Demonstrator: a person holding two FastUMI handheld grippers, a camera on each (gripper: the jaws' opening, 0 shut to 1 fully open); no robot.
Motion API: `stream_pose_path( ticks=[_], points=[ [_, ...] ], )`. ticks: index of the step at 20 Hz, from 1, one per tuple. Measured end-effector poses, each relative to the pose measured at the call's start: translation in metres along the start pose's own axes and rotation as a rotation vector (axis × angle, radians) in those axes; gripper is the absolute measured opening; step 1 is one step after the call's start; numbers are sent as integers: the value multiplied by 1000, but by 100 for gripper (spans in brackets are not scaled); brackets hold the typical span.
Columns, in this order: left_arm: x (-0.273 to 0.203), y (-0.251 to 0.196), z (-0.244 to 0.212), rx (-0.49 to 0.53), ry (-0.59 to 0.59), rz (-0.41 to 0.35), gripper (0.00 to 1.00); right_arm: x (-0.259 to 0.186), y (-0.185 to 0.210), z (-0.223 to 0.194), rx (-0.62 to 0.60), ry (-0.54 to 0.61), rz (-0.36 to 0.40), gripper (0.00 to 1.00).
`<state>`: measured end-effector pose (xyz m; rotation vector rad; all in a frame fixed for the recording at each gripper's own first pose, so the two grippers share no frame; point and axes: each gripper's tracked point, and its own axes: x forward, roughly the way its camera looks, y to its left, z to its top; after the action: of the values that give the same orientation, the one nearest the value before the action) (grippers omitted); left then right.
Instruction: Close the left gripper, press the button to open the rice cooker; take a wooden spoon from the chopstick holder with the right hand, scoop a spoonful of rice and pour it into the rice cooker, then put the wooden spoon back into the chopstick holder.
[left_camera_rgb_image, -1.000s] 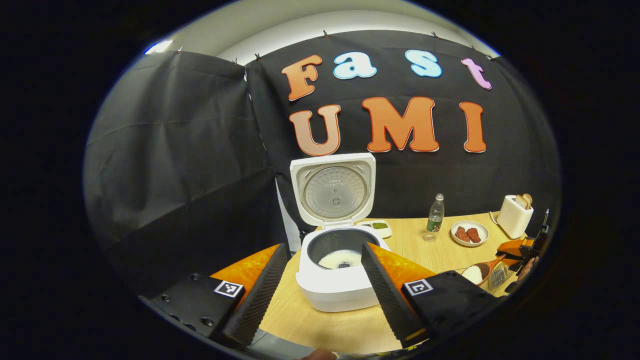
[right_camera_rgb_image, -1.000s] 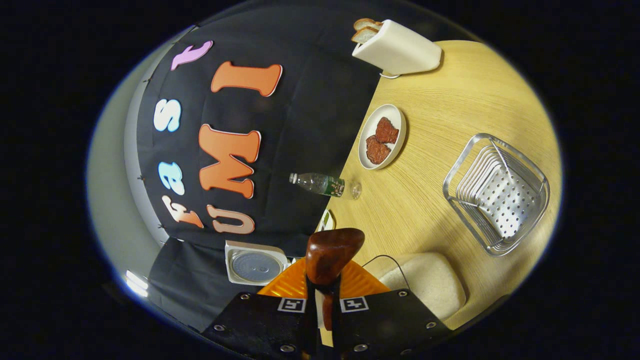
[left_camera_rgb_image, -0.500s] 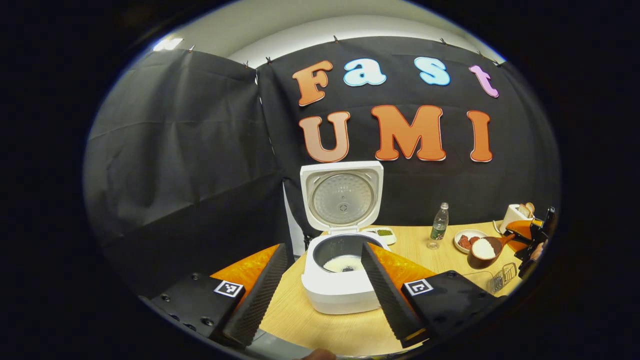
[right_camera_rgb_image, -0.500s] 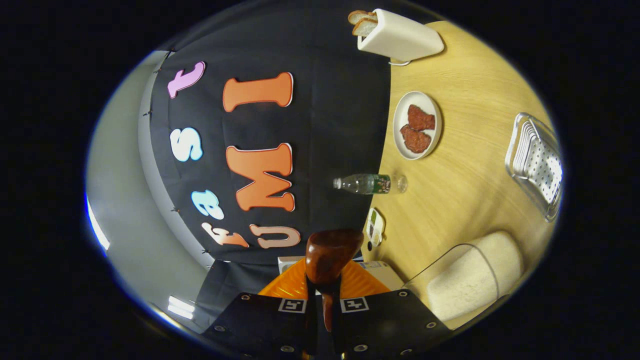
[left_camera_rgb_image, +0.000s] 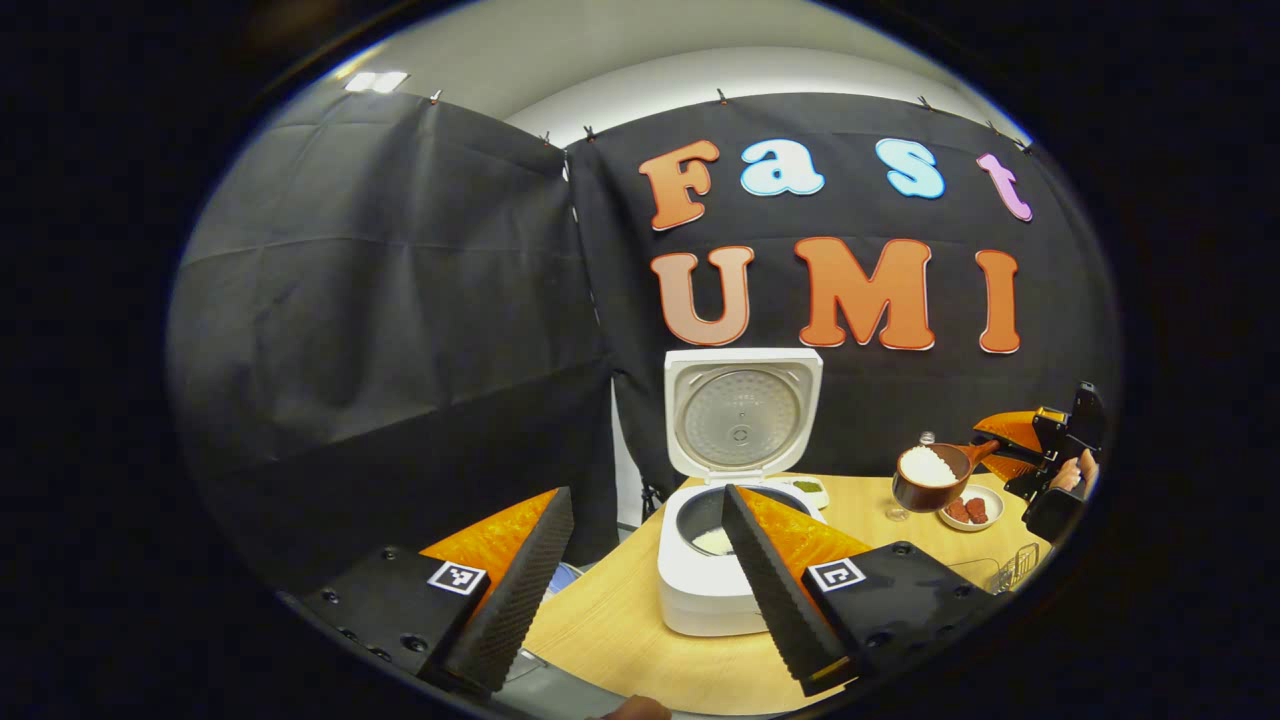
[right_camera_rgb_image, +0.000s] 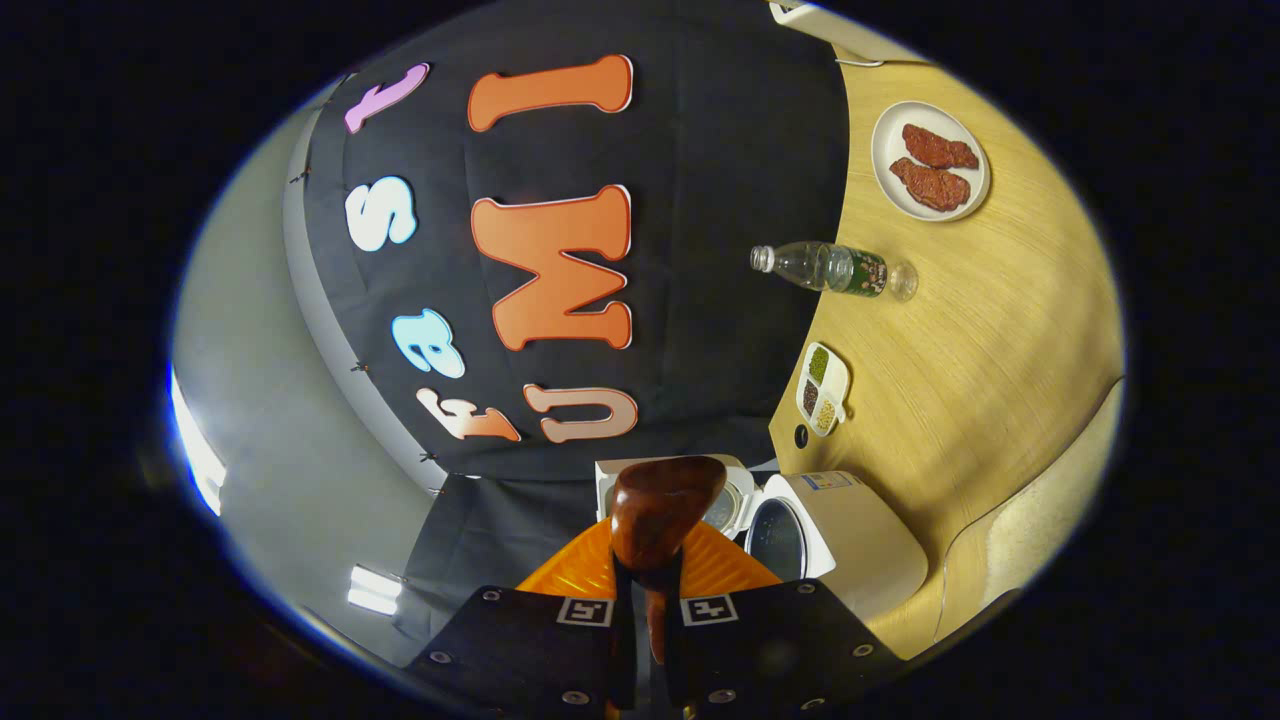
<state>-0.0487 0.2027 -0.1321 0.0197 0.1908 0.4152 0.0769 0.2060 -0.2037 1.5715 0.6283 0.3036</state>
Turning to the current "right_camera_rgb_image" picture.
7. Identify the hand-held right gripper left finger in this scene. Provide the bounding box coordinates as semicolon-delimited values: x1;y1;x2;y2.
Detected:
405;515;633;720

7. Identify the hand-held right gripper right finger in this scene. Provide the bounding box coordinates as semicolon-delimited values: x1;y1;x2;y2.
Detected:
665;520;906;720

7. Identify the brown wooden spoon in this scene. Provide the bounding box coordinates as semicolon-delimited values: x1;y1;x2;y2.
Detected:
610;456;728;666

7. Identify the white rice cooker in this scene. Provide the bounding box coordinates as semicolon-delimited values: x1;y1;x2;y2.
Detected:
595;455;929;621

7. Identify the ceiling light panel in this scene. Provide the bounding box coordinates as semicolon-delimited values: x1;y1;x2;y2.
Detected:
346;565;404;617

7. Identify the white divided bean dish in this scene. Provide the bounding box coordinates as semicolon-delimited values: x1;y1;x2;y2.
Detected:
796;342;851;437

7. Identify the clear plastic water bottle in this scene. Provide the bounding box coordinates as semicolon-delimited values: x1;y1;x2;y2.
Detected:
750;240;919;303

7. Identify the black backdrop cloth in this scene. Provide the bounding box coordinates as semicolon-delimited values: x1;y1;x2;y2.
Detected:
283;0;851;646

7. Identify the red meat piece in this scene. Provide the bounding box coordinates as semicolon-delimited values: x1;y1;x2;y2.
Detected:
889;157;972;213
901;123;980;170

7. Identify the white round plate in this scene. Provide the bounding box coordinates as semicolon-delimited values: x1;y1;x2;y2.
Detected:
871;101;991;223

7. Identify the white toaster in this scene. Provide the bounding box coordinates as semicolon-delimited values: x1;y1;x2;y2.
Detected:
768;0;931;66

